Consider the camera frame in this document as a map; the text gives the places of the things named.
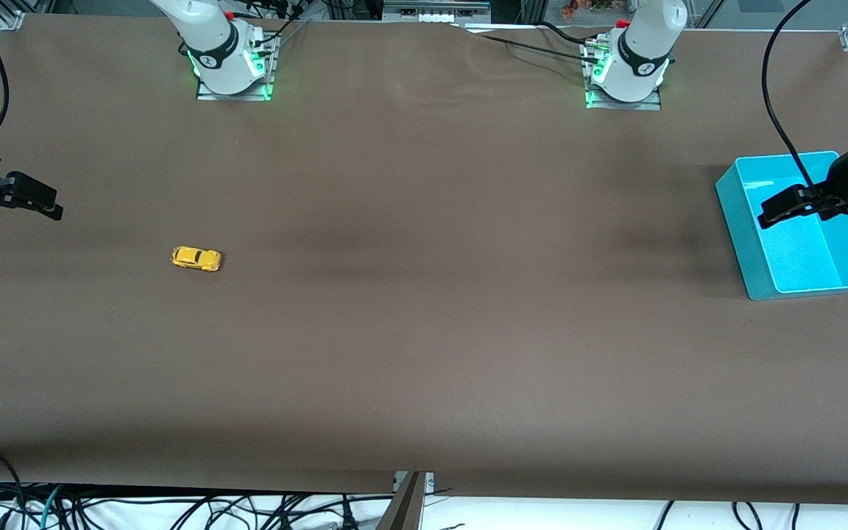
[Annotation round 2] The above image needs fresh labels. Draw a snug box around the yellow beetle toy car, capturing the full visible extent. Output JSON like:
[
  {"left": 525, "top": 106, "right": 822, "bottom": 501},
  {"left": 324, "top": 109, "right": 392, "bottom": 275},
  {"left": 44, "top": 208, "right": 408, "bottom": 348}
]
[{"left": 171, "top": 246, "right": 223, "bottom": 273}]

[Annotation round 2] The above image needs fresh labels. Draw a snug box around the teal plastic bin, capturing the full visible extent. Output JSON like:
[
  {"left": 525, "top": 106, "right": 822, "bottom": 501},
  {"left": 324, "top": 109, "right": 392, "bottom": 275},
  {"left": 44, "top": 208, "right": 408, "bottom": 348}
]
[{"left": 715, "top": 151, "right": 848, "bottom": 301}]

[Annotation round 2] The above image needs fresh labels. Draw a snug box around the orange background object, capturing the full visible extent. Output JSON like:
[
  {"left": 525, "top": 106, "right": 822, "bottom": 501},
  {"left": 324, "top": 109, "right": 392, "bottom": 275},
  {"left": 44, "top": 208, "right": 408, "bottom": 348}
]
[{"left": 560, "top": 0, "right": 616, "bottom": 19}]

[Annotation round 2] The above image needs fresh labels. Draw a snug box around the brown table cover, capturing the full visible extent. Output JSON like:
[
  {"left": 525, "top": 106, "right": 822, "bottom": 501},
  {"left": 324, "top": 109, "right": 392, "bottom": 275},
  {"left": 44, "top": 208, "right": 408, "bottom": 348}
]
[{"left": 0, "top": 13, "right": 848, "bottom": 505}]

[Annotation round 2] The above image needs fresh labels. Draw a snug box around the white power strip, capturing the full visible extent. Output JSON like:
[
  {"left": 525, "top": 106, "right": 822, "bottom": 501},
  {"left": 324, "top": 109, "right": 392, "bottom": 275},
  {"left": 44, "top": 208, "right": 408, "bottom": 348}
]
[{"left": 384, "top": 0, "right": 491, "bottom": 23}]

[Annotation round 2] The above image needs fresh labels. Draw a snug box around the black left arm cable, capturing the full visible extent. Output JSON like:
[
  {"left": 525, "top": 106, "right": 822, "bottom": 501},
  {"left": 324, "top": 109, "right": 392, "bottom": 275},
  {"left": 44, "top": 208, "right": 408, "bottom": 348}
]
[{"left": 761, "top": 0, "right": 837, "bottom": 192}]

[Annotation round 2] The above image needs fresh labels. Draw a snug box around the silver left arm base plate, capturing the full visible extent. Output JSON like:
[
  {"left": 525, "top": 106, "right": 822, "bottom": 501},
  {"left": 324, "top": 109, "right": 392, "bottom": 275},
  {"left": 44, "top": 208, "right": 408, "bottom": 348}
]
[{"left": 584, "top": 37, "right": 663, "bottom": 111}]

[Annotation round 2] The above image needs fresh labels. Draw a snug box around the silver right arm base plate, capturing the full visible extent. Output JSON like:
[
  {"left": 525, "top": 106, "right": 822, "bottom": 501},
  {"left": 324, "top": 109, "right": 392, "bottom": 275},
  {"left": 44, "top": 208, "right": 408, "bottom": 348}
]
[{"left": 196, "top": 33, "right": 275, "bottom": 102}]

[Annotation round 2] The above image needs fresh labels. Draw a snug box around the short black table cable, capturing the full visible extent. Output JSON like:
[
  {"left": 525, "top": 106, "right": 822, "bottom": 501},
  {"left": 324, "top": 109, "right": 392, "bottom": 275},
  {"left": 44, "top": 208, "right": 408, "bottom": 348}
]
[{"left": 538, "top": 21, "right": 601, "bottom": 46}]

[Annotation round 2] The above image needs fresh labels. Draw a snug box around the long black table cable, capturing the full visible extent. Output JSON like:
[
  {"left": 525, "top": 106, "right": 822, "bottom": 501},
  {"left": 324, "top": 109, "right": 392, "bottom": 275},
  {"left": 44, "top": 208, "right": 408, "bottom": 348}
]
[{"left": 450, "top": 22, "right": 601, "bottom": 63}]

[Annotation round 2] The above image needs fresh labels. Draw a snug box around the teal floor cable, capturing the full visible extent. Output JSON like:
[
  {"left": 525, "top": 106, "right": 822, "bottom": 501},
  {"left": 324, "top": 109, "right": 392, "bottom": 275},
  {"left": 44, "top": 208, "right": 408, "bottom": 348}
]
[{"left": 40, "top": 484, "right": 64, "bottom": 530}]

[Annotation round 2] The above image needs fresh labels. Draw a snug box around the silver post bracket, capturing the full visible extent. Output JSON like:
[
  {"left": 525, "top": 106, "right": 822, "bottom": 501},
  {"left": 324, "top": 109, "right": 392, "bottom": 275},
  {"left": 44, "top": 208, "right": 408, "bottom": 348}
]
[{"left": 393, "top": 471, "right": 436, "bottom": 492}]

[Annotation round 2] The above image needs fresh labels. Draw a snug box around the aluminium frame post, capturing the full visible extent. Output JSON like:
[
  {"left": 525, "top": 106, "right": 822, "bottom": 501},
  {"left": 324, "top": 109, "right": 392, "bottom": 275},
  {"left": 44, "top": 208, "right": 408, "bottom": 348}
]
[{"left": 376, "top": 471, "right": 428, "bottom": 530}]

